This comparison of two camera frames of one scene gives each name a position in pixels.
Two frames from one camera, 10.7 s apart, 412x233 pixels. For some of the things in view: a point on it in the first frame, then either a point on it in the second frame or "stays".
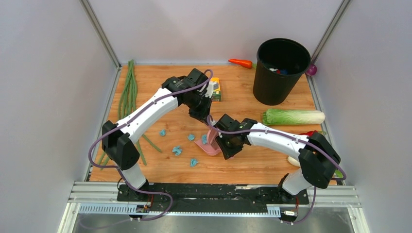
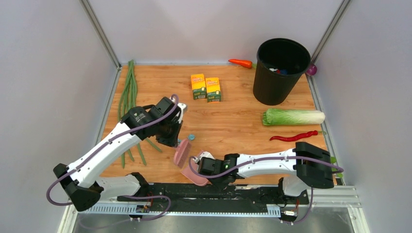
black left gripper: (202, 116) to (172, 141)
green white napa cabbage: (284, 116) stays
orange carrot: (247, 64) stays
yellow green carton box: (217, 96) stays
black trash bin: (281, 63) stays
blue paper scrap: (191, 137) stays
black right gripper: (228, 153) to (221, 186)
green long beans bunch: (128, 106) stays
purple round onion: (311, 70) stays
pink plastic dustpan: (204, 144) to (197, 179)
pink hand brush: (213, 136) to (181, 158)
